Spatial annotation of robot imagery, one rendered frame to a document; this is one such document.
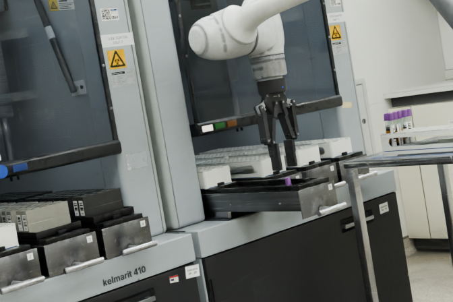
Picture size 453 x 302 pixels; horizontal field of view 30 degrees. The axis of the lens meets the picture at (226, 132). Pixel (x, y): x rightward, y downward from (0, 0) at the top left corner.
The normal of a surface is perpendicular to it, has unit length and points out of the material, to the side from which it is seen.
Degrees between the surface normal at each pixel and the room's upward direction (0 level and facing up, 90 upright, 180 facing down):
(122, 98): 90
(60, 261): 90
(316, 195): 90
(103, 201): 90
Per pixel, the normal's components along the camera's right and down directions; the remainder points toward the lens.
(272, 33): 0.62, 0.02
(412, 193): -0.72, 0.15
